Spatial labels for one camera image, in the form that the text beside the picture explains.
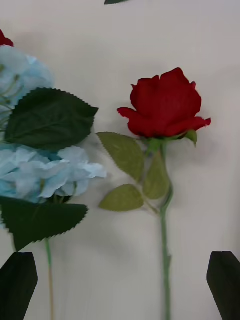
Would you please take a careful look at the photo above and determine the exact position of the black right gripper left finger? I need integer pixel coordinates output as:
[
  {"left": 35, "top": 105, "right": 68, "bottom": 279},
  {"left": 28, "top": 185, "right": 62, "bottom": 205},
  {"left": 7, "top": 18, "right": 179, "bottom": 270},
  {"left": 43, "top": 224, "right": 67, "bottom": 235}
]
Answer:
[{"left": 0, "top": 251, "right": 39, "bottom": 320}]

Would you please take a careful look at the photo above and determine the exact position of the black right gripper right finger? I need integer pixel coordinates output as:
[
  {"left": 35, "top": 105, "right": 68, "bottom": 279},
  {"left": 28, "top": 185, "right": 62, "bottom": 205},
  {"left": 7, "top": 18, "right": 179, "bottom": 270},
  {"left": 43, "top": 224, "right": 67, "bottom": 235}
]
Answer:
[{"left": 206, "top": 250, "right": 240, "bottom": 320}]

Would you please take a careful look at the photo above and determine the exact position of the pale blue flower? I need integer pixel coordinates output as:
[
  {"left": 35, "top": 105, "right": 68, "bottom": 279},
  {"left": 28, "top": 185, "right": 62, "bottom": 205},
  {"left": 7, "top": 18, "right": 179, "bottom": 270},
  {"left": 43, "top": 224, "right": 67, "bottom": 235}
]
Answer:
[
  {"left": 0, "top": 44, "right": 100, "bottom": 151},
  {"left": 0, "top": 144, "right": 108, "bottom": 320}
]

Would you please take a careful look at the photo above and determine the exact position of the red rose with green stem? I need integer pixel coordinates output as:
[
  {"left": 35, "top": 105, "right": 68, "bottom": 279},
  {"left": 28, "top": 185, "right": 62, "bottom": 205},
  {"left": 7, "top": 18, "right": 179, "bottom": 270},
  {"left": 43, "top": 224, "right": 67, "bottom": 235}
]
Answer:
[
  {"left": 96, "top": 66, "right": 212, "bottom": 320},
  {"left": 0, "top": 28, "right": 15, "bottom": 48}
]

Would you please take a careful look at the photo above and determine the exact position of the loose green leaf twig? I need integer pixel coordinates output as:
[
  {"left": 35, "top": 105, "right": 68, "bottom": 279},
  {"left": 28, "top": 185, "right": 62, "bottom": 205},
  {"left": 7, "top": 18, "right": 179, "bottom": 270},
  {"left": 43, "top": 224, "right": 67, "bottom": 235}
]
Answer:
[{"left": 104, "top": 0, "right": 131, "bottom": 6}]

